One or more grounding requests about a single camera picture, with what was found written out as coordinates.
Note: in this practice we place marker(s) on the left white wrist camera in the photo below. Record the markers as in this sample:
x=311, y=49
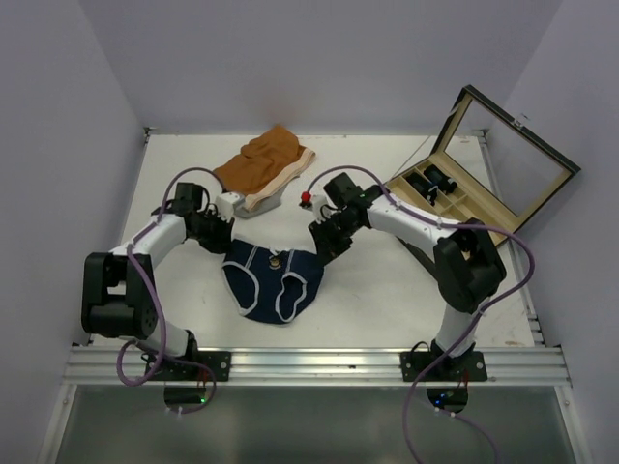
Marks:
x=226, y=204

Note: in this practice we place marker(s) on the aluminium mounting rail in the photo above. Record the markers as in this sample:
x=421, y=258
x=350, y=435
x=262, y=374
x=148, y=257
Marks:
x=387, y=367

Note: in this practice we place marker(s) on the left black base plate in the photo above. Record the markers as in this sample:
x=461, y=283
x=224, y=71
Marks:
x=203, y=367

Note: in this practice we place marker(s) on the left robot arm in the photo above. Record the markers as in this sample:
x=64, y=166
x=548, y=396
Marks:
x=119, y=295

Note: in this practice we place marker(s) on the rolled black underwear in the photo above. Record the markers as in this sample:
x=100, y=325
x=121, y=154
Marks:
x=430, y=182

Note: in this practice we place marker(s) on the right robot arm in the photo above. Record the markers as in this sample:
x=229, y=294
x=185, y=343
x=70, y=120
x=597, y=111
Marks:
x=466, y=264

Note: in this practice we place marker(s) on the orange brown underwear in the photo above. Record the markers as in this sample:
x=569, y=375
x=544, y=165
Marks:
x=263, y=159

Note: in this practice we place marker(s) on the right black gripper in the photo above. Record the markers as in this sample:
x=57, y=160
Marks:
x=327, y=247

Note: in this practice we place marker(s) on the black compartment storage box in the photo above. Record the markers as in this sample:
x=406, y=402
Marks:
x=505, y=173

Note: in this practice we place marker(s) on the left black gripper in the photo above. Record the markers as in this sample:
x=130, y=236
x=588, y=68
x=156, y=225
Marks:
x=222, y=242

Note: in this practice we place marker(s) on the grey underwear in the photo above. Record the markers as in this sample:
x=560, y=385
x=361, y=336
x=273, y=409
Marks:
x=255, y=205

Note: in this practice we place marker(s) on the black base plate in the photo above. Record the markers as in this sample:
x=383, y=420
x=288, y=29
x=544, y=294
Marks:
x=203, y=367
x=442, y=367

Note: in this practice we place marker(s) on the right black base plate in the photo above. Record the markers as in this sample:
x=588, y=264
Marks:
x=442, y=367

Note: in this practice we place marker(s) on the navy blue underwear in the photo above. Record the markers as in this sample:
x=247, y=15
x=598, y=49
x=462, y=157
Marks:
x=271, y=286

